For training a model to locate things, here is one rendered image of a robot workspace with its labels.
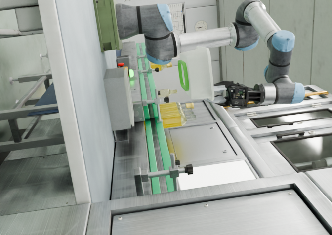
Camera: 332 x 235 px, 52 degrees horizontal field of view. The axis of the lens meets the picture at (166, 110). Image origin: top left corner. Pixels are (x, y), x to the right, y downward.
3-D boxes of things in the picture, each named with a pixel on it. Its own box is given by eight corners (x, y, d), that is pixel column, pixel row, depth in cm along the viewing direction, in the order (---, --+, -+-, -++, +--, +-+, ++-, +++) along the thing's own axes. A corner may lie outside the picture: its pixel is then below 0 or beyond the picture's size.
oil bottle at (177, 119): (145, 131, 170) (187, 125, 171) (144, 121, 168) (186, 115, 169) (145, 127, 175) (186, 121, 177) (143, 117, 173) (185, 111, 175)
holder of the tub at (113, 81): (114, 142, 141) (133, 140, 142) (103, 79, 132) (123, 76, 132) (115, 127, 157) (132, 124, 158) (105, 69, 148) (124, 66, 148)
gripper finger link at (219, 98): (202, 97, 116) (228, 97, 117) (199, 94, 122) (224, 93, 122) (202, 106, 117) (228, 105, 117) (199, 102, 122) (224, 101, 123)
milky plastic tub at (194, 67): (183, 52, 106) (210, 48, 107) (174, 49, 128) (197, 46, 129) (188, 105, 110) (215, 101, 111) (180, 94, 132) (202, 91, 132)
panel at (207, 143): (187, 240, 114) (286, 225, 116) (187, 233, 113) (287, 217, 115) (163, 132, 198) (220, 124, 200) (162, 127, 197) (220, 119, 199)
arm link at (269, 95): (268, 81, 124) (266, 103, 126) (256, 81, 124) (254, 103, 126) (276, 85, 117) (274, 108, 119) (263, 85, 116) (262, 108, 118)
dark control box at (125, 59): (117, 70, 219) (130, 69, 220) (115, 58, 216) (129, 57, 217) (118, 67, 227) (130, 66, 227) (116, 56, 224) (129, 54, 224)
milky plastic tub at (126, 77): (113, 131, 139) (134, 128, 140) (104, 78, 131) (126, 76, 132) (115, 116, 156) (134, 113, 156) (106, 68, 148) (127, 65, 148)
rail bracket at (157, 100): (145, 125, 160) (171, 121, 161) (140, 91, 154) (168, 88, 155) (145, 123, 163) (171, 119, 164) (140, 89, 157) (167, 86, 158)
